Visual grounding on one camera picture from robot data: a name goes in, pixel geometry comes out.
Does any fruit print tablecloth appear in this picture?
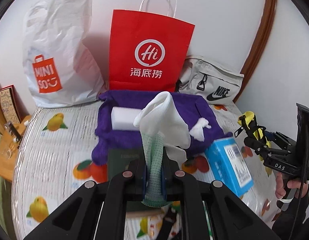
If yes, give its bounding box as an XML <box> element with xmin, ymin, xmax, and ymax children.
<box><xmin>12</xmin><ymin>102</ymin><xmax>279</xmax><ymax>239</ymax></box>

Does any wooden nightstand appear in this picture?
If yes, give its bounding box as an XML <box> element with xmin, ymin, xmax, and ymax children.
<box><xmin>0</xmin><ymin>114</ymin><xmax>32</xmax><ymax>183</ymax></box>

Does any purple towel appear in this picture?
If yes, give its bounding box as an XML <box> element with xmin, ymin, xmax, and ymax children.
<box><xmin>91</xmin><ymin>90</ymin><xmax>232</xmax><ymax>165</ymax></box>

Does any blue tissue box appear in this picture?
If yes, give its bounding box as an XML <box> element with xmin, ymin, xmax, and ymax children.
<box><xmin>204</xmin><ymin>137</ymin><xmax>254</xmax><ymax>197</ymax></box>

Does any white tissue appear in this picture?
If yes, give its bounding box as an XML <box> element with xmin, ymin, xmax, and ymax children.
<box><xmin>189</xmin><ymin>118</ymin><xmax>211</xmax><ymax>141</ymax></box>

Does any dark gold tin box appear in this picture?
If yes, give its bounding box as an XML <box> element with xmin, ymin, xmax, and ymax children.
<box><xmin>107</xmin><ymin>147</ymin><xmax>163</xmax><ymax>217</ymax></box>

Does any person's right hand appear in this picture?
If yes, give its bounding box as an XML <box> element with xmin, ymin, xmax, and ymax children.
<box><xmin>274</xmin><ymin>172</ymin><xmax>309</xmax><ymax>202</ymax></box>

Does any white Miniso plastic bag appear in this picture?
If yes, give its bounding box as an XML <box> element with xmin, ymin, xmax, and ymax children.
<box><xmin>23</xmin><ymin>0</ymin><xmax>105</xmax><ymax>108</ymax></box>

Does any brown wooden door frame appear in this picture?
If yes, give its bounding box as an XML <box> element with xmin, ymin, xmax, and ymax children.
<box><xmin>234</xmin><ymin>0</ymin><xmax>277</xmax><ymax>102</ymax></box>

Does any yellow black mesh pouch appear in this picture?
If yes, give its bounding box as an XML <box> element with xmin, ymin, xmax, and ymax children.
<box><xmin>234</xmin><ymin>111</ymin><xmax>271</xmax><ymax>147</ymax></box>

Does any fruit print small packet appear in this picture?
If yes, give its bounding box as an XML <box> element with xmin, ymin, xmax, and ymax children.
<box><xmin>136</xmin><ymin>214</ymin><xmax>182</xmax><ymax>239</ymax></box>

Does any white sponge block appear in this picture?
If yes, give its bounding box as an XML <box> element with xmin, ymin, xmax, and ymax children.
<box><xmin>110</xmin><ymin>107</ymin><xmax>141</xmax><ymax>131</ymax></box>

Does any grey Nike waist bag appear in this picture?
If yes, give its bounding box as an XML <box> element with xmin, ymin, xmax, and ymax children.
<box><xmin>176</xmin><ymin>55</ymin><xmax>244</xmax><ymax>106</ymax></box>

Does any red Haidilao paper bag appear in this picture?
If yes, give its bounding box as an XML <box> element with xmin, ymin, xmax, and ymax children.
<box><xmin>109</xmin><ymin>9</ymin><xmax>195</xmax><ymax>92</ymax></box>

